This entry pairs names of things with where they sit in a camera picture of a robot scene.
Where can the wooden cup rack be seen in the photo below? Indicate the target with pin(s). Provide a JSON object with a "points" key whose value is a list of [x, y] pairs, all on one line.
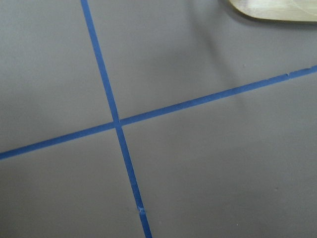
{"points": [[284, 10]]}

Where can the blue tape strip lengthwise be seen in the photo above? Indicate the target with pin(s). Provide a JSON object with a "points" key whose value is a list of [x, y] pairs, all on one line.
{"points": [[115, 118]]}

